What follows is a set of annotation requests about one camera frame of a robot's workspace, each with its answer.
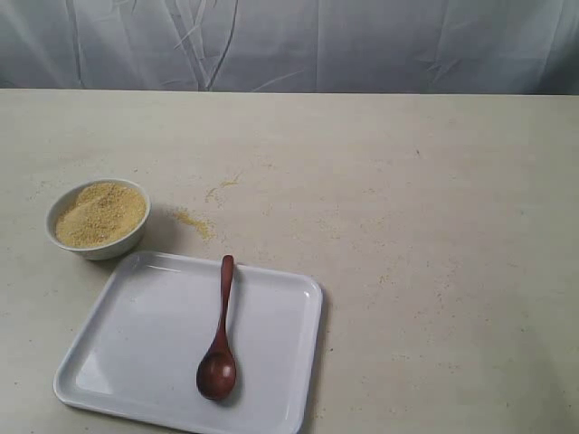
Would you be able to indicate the grain pile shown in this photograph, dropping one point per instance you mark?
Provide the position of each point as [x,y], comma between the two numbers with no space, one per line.
[203,226]

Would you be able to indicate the dark red wooden spoon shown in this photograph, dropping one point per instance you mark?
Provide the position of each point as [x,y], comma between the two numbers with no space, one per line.
[216,373]

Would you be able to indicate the white rectangular plastic tray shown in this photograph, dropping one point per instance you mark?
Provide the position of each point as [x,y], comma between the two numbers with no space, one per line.
[137,353]

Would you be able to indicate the white ceramic bowl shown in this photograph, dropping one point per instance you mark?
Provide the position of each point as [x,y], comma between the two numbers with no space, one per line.
[109,251]

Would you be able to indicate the beige grainy powder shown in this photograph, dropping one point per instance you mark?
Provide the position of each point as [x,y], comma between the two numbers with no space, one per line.
[100,214]

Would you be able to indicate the white wrinkled backdrop cloth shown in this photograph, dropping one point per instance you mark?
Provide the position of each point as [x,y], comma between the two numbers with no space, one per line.
[513,47]

